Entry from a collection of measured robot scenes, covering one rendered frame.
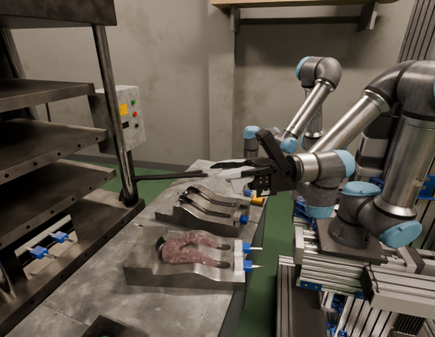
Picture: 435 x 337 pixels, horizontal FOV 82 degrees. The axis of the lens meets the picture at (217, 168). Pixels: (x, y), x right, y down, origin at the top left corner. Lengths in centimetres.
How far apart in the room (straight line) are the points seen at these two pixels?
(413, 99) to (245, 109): 261
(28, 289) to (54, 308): 20
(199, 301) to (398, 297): 71
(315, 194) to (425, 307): 61
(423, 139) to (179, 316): 97
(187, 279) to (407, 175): 86
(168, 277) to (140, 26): 304
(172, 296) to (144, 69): 297
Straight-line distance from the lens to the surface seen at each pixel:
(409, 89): 83
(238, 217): 133
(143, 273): 116
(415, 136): 84
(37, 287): 142
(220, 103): 319
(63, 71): 436
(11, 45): 200
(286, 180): 65
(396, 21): 335
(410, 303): 116
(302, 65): 139
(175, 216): 145
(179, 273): 111
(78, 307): 124
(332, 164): 68
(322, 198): 72
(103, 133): 155
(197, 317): 110
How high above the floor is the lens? 172
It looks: 26 degrees down
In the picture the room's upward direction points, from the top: straight up
